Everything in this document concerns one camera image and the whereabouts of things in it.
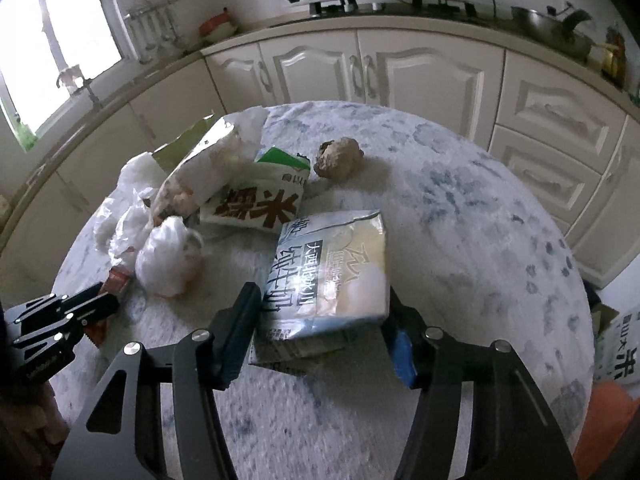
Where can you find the group of condiment bottles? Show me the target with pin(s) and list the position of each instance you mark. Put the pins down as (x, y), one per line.
(615, 55)

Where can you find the red and white container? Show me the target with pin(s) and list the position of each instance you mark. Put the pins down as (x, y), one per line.
(217, 25)

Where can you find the white printed sack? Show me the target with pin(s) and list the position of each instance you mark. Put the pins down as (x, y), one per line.
(620, 347)

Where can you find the wall utensil rack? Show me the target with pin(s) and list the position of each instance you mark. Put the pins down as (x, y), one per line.
(150, 5)

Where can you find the cardboard box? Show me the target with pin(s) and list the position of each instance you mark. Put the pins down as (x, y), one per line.
(604, 317)

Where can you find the sliding window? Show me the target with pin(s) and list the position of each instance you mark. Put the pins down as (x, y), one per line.
(60, 25)

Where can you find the orange plastic bag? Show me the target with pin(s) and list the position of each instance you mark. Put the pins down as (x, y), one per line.
(607, 425)

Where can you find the small white plastic bag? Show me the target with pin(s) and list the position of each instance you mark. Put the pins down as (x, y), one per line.
(137, 167)

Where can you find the brown ginger lump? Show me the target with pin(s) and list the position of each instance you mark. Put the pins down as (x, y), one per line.
(337, 157)

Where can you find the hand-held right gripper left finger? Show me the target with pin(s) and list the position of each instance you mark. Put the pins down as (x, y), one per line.
(240, 330)

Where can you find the crumpled white tissue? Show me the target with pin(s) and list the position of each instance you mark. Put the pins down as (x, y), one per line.
(250, 120)

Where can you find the green and white food packet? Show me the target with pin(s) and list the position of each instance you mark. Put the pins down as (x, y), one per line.
(260, 205)

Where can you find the green cardboard piece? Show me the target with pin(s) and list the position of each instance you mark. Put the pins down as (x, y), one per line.
(182, 142)

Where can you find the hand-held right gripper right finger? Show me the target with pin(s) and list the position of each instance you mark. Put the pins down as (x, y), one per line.
(402, 355)

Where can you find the red snack packet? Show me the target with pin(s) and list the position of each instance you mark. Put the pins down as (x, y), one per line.
(119, 280)

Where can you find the person's left forearm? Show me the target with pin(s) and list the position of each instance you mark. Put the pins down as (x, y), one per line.
(30, 425)

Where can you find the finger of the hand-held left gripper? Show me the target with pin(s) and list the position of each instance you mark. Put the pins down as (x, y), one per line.
(75, 305)
(55, 339)

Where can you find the knotted white plastic bag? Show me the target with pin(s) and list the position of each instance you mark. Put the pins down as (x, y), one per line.
(167, 255)

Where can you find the loose white plastic bag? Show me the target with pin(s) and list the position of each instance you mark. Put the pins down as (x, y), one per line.
(127, 225)

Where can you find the black gas stove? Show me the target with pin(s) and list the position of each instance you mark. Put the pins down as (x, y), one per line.
(390, 7)

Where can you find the round marbled table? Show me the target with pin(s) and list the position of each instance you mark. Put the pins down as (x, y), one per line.
(475, 270)

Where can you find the hanging utensil rack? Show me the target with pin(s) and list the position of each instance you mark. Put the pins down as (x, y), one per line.
(152, 30)

